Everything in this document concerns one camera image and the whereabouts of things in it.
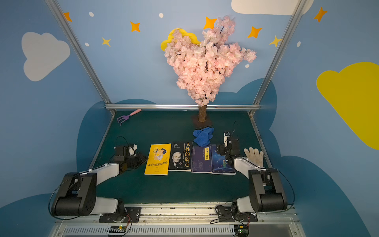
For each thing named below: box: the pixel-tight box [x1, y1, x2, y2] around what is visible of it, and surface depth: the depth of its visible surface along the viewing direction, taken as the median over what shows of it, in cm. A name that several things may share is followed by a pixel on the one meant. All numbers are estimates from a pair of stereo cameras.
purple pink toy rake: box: [116, 108, 143, 126], surface depth 117 cm
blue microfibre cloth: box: [192, 126, 215, 147], surface depth 103 cm
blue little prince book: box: [211, 144, 237, 176], surface depth 92 cm
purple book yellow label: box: [190, 144, 213, 174], surface depth 95 cm
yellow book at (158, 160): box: [144, 143, 172, 176], surface depth 95 cm
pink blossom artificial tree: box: [164, 15, 258, 128], surface depth 74 cm
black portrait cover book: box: [168, 141, 193, 172], surface depth 95 cm
